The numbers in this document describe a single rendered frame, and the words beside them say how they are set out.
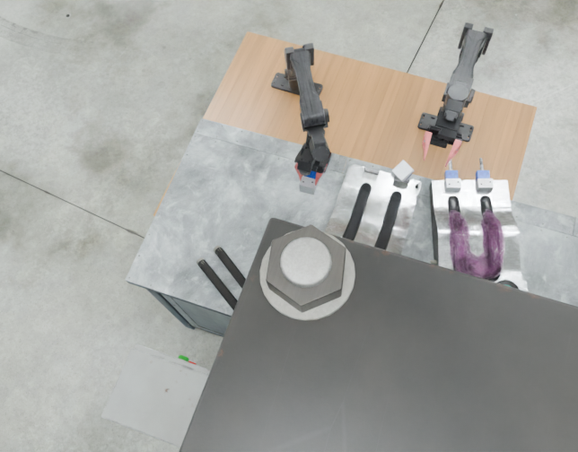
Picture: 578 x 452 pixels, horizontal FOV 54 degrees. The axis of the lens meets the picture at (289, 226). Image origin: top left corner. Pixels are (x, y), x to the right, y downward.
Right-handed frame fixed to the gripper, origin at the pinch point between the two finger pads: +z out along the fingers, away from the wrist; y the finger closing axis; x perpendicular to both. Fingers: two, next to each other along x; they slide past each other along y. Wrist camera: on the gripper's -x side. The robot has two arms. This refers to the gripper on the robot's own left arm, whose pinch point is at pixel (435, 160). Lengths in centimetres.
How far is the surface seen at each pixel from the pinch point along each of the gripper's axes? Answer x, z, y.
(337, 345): -84, 73, -5
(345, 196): 30.6, 6.4, -25.0
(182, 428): -31, 91, -31
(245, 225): 39, 25, -56
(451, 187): 31.5, -9.0, 8.0
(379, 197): 30.5, 3.0, -13.9
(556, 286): 39, 11, 50
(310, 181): 23.2, 8.1, -36.9
